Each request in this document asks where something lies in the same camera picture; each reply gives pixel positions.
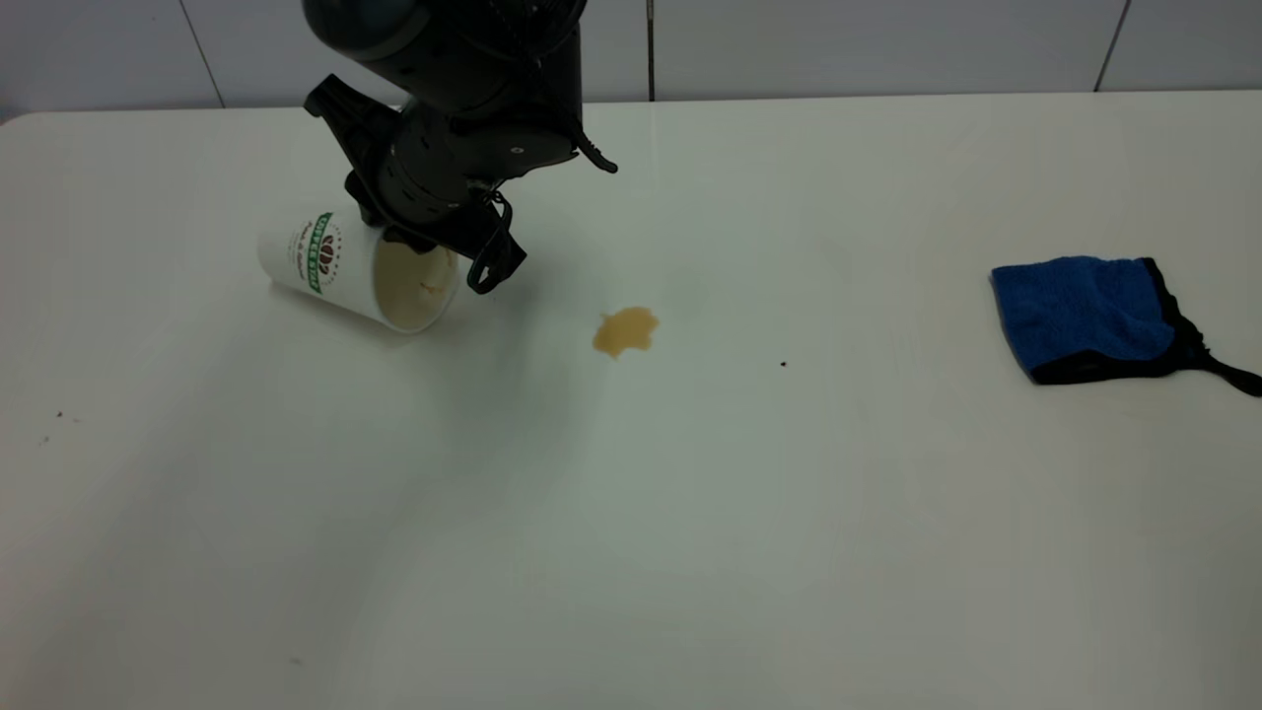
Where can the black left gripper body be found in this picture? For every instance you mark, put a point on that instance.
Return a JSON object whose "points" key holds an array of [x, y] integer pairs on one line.
{"points": [[454, 163]]}

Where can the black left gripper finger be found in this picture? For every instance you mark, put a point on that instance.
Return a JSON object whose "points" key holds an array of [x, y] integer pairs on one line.
{"points": [[419, 239], [496, 256]]}

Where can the white paper coffee cup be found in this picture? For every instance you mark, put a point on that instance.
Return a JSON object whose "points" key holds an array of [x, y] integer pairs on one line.
{"points": [[345, 271]]}

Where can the blue cloth with black trim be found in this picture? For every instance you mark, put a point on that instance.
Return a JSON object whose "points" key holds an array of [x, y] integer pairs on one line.
{"points": [[1080, 311]]}

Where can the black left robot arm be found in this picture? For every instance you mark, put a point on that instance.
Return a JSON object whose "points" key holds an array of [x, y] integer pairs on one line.
{"points": [[463, 49]]}

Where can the brown coffee spill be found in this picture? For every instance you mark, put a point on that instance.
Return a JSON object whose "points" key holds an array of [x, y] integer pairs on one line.
{"points": [[624, 331]]}

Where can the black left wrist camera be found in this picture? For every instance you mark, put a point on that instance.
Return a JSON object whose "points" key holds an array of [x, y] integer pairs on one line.
{"points": [[350, 113]]}

